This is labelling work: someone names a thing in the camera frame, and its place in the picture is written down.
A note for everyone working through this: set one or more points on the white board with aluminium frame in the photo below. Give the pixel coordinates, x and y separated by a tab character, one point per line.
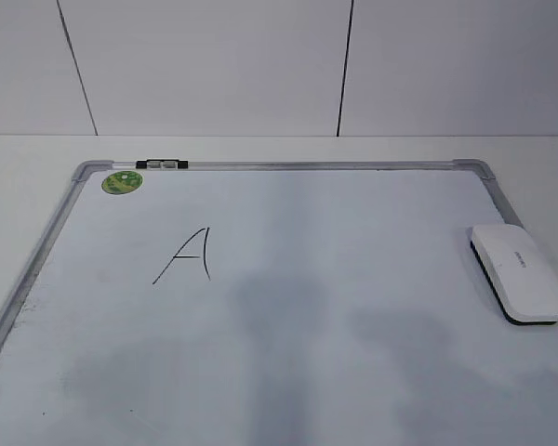
273	304

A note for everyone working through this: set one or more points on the white whiteboard eraser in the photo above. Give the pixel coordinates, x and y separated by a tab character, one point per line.
523	280

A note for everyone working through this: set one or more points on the round green sticker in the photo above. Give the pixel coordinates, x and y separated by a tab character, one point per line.
122	182

